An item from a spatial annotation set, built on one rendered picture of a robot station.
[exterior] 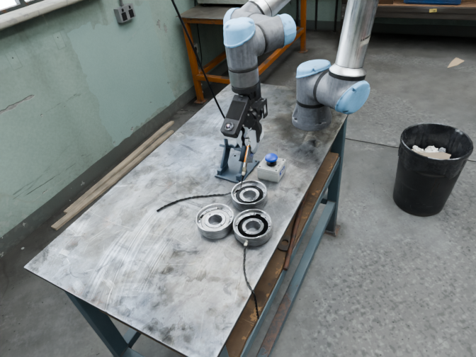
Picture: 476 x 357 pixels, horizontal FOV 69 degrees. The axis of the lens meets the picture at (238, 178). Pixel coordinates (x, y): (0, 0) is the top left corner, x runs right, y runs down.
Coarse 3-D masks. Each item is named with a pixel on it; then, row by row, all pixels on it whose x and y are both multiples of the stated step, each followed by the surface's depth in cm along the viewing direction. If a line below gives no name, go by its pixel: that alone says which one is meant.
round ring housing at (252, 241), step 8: (240, 216) 95; (264, 216) 95; (248, 224) 94; (256, 224) 95; (272, 224) 91; (248, 232) 91; (256, 232) 91; (272, 232) 92; (240, 240) 90; (248, 240) 89; (256, 240) 88; (264, 240) 90
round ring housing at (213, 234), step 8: (208, 208) 99; (216, 208) 99; (224, 208) 99; (200, 216) 98; (208, 216) 97; (216, 216) 98; (224, 216) 96; (232, 216) 94; (200, 224) 95; (208, 224) 95; (232, 224) 94; (200, 232) 94; (208, 232) 92; (216, 232) 91; (224, 232) 92
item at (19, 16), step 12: (24, 0) 189; (36, 0) 195; (48, 0) 197; (60, 0) 195; (72, 0) 199; (0, 12) 180; (12, 12) 183; (24, 12) 180; (36, 12) 183; (48, 12) 189; (0, 24) 170; (12, 24) 174
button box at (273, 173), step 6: (264, 162) 111; (276, 162) 109; (282, 162) 110; (258, 168) 109; (264, 168) 108; (270, 168) 108; (276, 168) 108; (282, 168) 109; (258, 174) 111; (264, 174) 109; (270, 174) 108; (276, 174) 107; (282, 174) 111; (270, 180) 110; (276, 180) 108
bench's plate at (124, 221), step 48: (288, 96) 152; (192, 144) 131; (288, 144) 124; (144, 192) 113; (192, 192) 110; (288, 192) 105; (96, 240) 99; (144, 240) 97; (192, 240) 95; (96, 288) 86; (144, 288) 85; (192, 288) 83; (240, 288) 82; (192, 336) 74
